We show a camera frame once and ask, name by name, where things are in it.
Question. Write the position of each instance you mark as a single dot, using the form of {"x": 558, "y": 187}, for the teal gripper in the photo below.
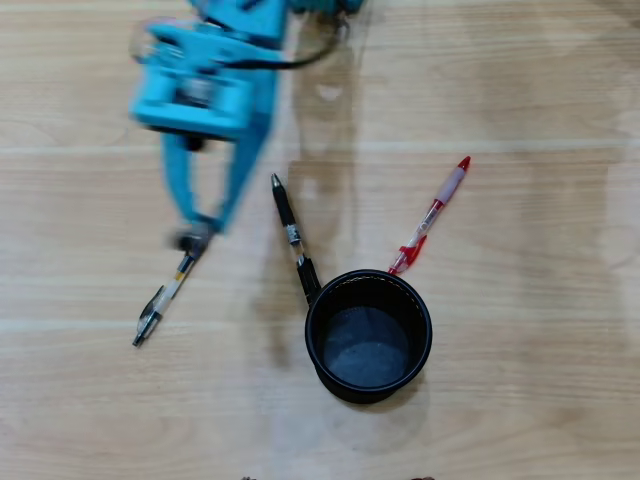
{"x": 175, "y": 172}

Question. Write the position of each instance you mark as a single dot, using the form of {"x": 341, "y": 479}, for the black grip retractable pen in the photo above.
{"x": 286, "y": 210}

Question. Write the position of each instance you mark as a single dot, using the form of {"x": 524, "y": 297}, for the clear barrel retractable pen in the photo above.
{"x": 167, "y": 295}

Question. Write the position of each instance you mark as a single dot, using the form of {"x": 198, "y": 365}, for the red retractable pen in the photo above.
{"x": 435, "y": 210}

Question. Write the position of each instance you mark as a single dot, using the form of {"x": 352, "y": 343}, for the black mesh pen holder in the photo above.
{"x": 365, "y": 350}

